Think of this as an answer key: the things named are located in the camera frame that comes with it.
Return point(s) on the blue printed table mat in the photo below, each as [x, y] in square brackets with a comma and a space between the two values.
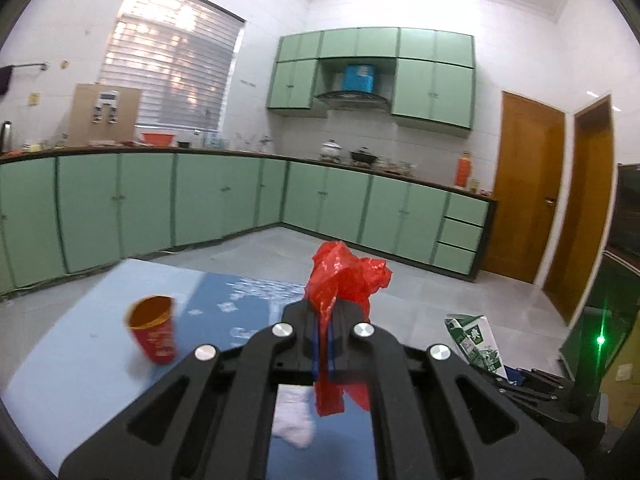
[235, 310]

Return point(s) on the red paper cup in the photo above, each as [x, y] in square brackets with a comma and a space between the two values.
[155, 340]

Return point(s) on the white water purifier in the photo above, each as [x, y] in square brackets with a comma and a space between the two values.
[105, 107]

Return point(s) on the blue box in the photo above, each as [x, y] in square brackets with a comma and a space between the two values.
[359, 78]

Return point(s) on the metal towel bar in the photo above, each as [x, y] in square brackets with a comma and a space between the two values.
[30, 65]

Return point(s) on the closed wooden door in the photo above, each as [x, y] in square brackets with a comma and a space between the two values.
[520, 185]

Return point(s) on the green kitchen cabinets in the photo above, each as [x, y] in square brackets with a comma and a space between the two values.
[430, 90]
[140, 205]
[385, 215]

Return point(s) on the green upper kitchen cabinets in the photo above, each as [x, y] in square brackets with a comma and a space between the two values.
[430, 90]

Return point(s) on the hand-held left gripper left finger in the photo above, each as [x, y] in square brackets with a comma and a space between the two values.
[314, 352]

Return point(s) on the window with white blinds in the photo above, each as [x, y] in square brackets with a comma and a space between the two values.
[165, 60]

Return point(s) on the red basin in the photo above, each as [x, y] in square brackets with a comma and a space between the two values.
[158, 139]

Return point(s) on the range hood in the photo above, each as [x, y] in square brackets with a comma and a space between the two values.
[350, 97]

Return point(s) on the orange thermos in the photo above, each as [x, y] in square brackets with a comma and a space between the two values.
[462, 170]

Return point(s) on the black wok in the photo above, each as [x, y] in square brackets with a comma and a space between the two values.
[363, 156]

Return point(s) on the green lower kitchen cabinets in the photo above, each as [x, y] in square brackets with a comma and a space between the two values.
[385, 215]
[140, 205]

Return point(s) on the red plastic bag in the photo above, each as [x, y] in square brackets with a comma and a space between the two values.
[345, 270]

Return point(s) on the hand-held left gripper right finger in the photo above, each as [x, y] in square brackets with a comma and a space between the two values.
[331, 347]

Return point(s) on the dark towel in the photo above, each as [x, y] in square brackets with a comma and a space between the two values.
[5, 79]

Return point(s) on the dark furniture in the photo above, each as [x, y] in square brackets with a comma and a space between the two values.
[627, 205]

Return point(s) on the open wooden door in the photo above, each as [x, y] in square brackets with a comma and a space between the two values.
[590, 210]

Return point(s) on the yellow wall socket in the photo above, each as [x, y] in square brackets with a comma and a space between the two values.
[34, 99]

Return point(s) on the brown cardboard box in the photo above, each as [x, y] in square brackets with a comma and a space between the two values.
[80, 115]

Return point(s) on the white crumpled tissue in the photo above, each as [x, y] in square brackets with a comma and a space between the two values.
[292, 420]

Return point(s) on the metal kettle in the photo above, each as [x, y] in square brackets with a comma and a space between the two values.
[5, 136]

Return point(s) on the white cooking pot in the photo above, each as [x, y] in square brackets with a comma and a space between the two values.
[331, 151]

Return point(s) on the green milk carton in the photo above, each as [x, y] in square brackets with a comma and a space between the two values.
[472, 342]

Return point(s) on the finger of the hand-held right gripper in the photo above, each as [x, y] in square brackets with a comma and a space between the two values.
[540, 377]
[530, 395]

